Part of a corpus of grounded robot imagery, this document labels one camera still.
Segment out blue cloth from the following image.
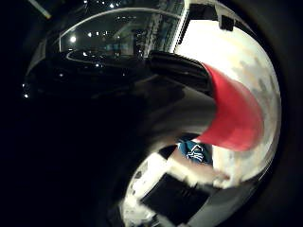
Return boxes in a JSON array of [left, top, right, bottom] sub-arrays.
[[176, 138, 214, 166]]

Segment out red spray bottle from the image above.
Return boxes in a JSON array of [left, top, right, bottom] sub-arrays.
[[148, 51, 265, 153]]

